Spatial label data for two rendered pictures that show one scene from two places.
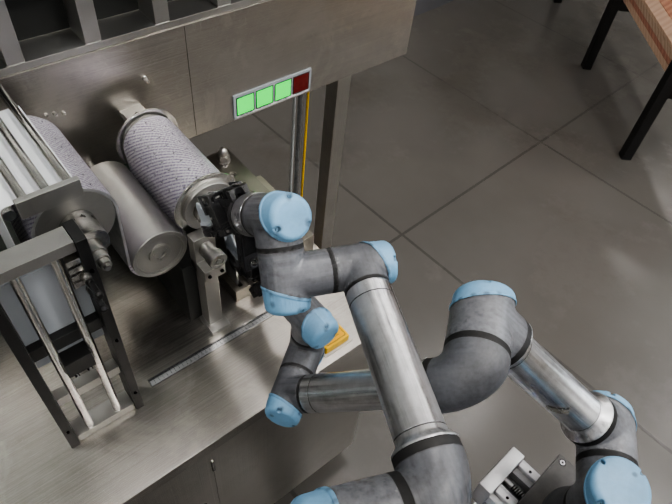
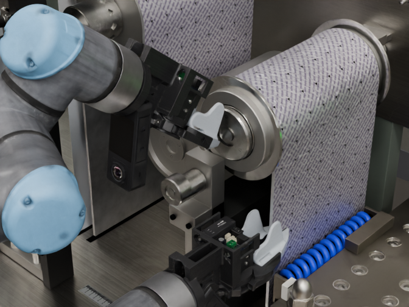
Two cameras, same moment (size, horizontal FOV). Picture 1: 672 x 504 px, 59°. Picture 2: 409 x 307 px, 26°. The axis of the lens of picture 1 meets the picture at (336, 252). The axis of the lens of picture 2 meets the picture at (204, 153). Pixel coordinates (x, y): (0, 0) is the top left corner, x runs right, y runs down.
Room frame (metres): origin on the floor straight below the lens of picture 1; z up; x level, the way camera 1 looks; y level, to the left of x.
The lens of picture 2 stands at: (0.76, -0.73, 1.84)
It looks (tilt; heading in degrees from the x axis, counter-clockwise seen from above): 32 degrees down; 88
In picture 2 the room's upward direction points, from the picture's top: straight up
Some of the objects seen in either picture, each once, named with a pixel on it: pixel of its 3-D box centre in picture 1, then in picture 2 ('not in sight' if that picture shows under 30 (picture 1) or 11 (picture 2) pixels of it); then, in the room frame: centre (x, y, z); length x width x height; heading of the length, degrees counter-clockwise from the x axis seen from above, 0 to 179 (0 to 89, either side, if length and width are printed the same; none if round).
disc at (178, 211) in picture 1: (207, 203); (237, 128); (0.85, 0.27, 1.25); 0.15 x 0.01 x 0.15; 135
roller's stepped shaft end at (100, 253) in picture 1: (100, 256); not in sight; (0.61, 0.39, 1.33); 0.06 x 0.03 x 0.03; 45
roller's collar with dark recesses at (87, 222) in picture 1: (84, 235); (92, 22); (0.65, 0.43, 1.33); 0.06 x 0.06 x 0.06; 45
